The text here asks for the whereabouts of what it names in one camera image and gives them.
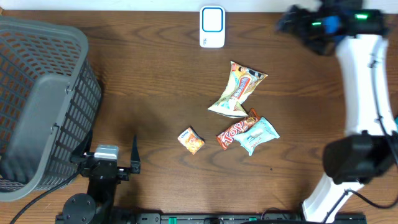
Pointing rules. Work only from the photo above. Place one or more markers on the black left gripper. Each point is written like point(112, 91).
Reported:
point(80, 157)

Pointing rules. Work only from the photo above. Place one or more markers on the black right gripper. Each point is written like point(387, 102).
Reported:
point(298, 15)

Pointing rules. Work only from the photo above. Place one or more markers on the small orange snack box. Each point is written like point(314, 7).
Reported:
point(191, 140)

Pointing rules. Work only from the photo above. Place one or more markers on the beige snack bag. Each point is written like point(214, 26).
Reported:
point(242, 82)

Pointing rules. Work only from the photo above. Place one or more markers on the light blue snack packet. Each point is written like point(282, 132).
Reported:
point(259, 133)

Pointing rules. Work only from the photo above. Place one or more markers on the red Top chocolate bar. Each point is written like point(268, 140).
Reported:
point(227, 136)

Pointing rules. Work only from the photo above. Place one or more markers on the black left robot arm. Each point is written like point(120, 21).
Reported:
point(97, 203)

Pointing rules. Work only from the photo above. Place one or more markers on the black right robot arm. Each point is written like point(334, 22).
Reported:
point(358, 38)

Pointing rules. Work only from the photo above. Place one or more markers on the grey plastic shopping basket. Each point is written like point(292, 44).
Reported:
point(49, 100)

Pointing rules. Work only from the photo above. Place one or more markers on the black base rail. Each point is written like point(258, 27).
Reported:
point(146, 218)

